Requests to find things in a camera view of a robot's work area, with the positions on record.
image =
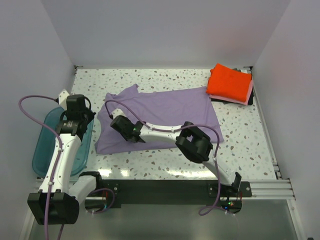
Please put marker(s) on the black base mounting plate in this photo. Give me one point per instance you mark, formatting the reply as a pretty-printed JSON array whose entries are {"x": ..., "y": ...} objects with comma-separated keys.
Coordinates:
[{"x": 164, "y": 192}]

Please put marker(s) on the folded orange t shirt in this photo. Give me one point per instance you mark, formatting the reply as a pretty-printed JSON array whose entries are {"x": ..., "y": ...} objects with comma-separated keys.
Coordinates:
[{"x": 228, "y": 83}]

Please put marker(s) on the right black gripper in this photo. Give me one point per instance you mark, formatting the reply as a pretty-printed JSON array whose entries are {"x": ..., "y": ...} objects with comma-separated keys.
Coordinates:
[{"x": 124, "y": 136}]

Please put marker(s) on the aluminium frame rail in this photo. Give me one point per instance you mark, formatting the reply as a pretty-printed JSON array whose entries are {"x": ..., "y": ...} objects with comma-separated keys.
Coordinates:
[{"x": 280, "y": 189}]

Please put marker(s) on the teal plastic bin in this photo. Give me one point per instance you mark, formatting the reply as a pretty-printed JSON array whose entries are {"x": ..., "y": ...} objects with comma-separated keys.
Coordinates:
[{"x": 46, "y": 144}]

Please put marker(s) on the purple t shirt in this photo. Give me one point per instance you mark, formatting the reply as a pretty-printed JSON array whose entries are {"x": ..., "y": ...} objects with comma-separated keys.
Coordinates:
[{"x": 166, "y": 108}]

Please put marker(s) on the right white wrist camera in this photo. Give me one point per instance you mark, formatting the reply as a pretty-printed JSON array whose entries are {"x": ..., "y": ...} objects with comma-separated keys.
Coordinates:
[{"x": 117, "y": 112}]

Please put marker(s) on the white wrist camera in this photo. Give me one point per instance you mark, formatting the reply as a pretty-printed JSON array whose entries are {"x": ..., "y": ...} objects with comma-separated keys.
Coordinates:
[
  {"x": 62, "y": 98},
  {"x": 117, "y": 112}
]

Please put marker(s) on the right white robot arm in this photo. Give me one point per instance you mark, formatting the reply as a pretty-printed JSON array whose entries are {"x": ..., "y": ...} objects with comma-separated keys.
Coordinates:
[{"x": 198, "y": 143}]

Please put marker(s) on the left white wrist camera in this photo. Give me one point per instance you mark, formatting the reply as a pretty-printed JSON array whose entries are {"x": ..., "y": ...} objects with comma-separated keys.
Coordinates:
[{"x": 62, "y": 98}]

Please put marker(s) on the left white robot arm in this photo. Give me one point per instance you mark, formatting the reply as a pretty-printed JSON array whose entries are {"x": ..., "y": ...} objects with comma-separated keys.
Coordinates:
[{"x": 56, "y": 202}]

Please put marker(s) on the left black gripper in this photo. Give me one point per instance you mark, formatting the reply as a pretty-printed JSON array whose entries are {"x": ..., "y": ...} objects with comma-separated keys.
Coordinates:
[{"x": 91, "y": 115}]

